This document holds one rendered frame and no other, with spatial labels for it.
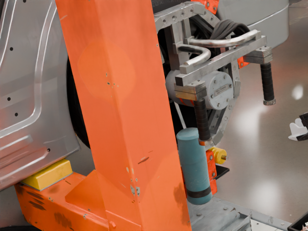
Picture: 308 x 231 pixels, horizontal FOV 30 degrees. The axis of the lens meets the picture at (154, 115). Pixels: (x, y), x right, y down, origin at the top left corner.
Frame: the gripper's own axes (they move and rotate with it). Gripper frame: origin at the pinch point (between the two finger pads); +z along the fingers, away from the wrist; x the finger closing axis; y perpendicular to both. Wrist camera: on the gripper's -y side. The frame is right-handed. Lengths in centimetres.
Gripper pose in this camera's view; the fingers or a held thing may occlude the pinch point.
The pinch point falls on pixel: (293, 138)
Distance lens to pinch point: 190.7
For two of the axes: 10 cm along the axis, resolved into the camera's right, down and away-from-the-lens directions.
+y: -4.7, -8.8, -0.5
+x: -6.5, 3.9, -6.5
